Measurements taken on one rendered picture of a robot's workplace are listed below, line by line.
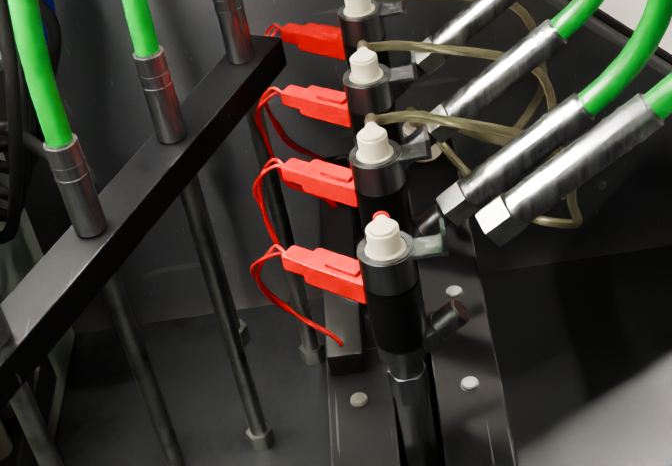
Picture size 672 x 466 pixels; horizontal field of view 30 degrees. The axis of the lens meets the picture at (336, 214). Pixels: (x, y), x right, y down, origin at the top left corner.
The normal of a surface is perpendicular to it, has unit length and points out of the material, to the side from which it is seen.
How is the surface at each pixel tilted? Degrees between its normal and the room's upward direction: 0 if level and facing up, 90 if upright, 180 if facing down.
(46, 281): 0
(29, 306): 0
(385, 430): 0
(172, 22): 90
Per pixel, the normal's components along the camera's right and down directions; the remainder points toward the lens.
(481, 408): -0.16, -0.78
